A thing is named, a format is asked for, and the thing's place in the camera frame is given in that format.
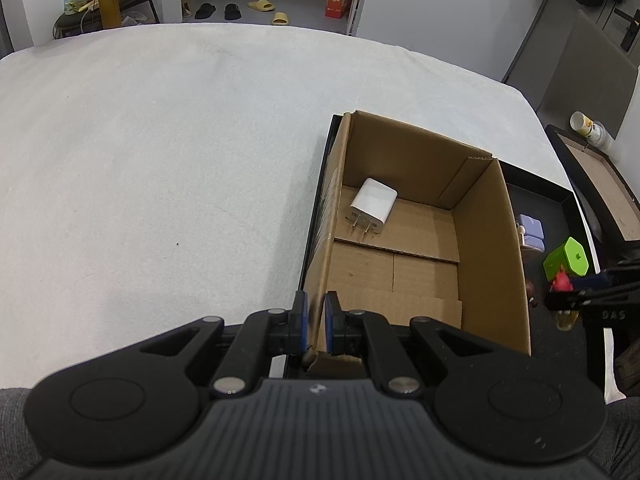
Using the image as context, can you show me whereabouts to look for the paper cup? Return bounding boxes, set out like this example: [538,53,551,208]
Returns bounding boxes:
[570,111,614,154]

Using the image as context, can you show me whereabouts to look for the person's grey trousers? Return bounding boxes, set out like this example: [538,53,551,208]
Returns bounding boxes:
[0,387,640,480]

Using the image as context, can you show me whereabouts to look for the white wall charger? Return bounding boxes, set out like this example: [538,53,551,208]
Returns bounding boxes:
[344,177,398,239]

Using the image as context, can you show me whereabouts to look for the yellow translucent toy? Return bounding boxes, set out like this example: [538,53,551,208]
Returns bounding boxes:
[555,309,582,332]

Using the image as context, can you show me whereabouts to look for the black frame with brown backing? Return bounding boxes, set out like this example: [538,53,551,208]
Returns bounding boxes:
[545,123,640,263]

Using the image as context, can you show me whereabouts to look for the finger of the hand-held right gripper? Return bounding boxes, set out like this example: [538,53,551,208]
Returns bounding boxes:
[544,287,608,312]
[569,265,640,292]

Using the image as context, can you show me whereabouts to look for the grey board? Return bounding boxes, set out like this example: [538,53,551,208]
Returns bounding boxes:
[536,9,640,133]

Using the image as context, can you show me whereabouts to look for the pale purple wall charger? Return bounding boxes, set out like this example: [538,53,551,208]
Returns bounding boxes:
[516,213,549,254]

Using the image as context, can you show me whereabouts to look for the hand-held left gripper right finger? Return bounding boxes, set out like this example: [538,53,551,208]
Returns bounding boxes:
[325,291,521,397]

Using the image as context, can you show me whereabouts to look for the pink toy figure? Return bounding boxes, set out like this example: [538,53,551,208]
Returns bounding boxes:
[549,266,574,293]

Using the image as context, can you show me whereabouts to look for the black shallow tray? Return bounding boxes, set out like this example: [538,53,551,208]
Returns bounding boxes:
[282,114,606,380]

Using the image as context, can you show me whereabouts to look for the dark chair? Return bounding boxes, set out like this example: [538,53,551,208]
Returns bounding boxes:
[52,0,162,41]

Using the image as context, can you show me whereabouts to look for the green toy block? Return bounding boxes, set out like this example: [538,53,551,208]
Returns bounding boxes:
[543,237,591,281]

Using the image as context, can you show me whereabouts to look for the black door handle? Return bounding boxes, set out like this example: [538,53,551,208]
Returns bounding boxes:
[613,7,640,54]

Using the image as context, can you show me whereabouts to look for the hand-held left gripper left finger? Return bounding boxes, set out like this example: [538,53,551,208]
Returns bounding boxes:
[125,291,307,397]

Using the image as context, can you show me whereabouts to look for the brown cardboard box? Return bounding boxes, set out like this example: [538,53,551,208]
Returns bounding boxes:
[303,110,532,378]

